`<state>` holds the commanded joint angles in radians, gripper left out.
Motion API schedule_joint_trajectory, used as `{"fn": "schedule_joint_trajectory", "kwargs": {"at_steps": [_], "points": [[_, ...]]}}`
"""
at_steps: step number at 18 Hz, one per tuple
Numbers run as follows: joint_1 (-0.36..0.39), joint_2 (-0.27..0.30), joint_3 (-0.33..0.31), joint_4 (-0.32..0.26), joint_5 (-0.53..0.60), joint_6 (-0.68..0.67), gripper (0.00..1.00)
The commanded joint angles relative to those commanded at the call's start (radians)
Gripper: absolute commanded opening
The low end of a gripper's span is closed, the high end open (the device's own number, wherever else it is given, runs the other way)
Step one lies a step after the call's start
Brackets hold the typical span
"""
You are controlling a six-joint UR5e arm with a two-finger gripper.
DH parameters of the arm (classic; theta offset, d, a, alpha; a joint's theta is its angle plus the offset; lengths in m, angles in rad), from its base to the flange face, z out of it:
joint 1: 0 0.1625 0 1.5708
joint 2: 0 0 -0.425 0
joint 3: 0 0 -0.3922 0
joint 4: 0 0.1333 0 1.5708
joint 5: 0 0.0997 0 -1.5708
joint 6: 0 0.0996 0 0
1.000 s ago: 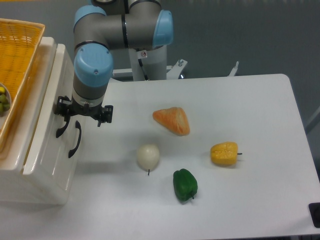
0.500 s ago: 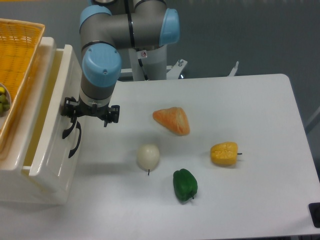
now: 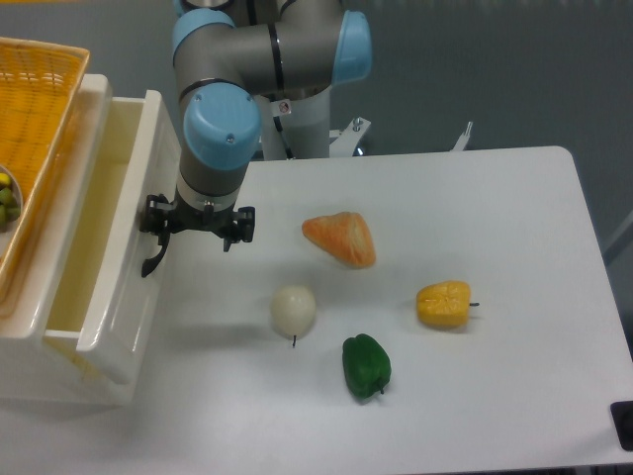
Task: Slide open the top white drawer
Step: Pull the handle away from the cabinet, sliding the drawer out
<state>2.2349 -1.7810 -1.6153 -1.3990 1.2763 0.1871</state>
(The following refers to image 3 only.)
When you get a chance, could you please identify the white drawer cabinet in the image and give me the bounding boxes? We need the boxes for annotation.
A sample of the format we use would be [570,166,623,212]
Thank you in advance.
[1,74,144,405]

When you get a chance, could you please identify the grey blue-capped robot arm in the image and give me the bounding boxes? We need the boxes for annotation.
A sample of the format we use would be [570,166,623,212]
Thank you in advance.
[139,1,373,247]

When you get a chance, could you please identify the orange bread piece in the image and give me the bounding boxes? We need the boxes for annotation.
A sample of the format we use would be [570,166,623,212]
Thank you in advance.
[302,212,377,268]

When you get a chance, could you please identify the yellow woven basket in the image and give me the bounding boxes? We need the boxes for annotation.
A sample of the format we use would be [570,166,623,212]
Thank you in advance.
[1,38,90,298]

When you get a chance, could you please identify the bowl of green olives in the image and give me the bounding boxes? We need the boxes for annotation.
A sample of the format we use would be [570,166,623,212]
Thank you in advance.
[0,165,24,233]

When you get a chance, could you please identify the yellow toy bell pepper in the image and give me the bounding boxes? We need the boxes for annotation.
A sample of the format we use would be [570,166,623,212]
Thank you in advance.
[415,280,478,328]

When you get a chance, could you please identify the black cable on pedestal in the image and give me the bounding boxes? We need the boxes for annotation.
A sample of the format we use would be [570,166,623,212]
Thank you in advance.
[269,96,297,160]

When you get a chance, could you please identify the green toy bell pepper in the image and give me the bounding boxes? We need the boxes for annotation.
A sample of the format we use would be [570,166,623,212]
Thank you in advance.
[342,333,392,400]

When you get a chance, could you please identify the black corner device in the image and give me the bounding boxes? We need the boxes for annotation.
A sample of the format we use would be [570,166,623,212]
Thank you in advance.
[610,401,633,451]

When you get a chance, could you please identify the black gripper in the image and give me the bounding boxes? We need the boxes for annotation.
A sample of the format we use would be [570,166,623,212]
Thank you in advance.
[139,193,256,252]

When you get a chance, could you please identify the white toy onion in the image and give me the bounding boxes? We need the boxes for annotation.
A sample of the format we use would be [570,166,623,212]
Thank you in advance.
[269,285,317,347]

